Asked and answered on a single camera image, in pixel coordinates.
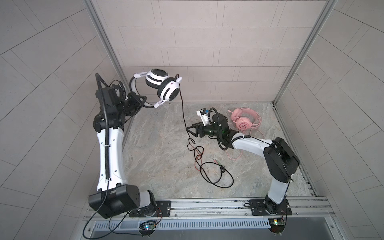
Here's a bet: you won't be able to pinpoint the black red braided headphone cable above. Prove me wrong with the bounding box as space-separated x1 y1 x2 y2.
178 89 235 189

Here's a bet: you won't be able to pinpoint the white black gaming headphones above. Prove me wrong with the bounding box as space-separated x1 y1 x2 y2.
129 69 183 109

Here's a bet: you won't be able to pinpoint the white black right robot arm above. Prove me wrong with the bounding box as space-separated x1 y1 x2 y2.
186 110 300 216

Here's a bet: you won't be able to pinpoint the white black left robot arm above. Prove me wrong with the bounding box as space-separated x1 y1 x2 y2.
89 74 158 219

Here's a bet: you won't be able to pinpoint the pink headphones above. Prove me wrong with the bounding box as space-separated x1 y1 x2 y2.
228 108 262 131

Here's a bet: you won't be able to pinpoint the left circuit board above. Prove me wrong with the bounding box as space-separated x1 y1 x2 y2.
139 221 157 231

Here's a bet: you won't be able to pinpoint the circuit board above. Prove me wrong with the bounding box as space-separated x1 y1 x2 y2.
268 219 286 234
139 221 157 231

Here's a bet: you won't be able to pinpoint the right circuit board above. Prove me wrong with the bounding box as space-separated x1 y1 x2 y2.
268 219 286 234

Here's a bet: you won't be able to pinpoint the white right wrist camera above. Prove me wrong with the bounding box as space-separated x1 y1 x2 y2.
197 108 209 127

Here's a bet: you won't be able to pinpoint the aluminium left corner post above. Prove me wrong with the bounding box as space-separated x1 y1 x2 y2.
83 0 138 106

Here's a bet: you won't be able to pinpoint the aluminium corner post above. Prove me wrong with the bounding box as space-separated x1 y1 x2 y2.
272 0 338 105
83 0 138 106

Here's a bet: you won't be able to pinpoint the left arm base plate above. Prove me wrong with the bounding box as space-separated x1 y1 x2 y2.
129 201 172 218

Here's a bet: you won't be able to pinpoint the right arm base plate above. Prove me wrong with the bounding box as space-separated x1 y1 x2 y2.
244 198 292 216

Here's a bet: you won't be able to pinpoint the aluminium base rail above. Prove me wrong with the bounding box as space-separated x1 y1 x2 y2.
82 196 335 223

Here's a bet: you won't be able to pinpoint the aluminium right corner post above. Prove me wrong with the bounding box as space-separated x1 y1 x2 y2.
272 0 338 105

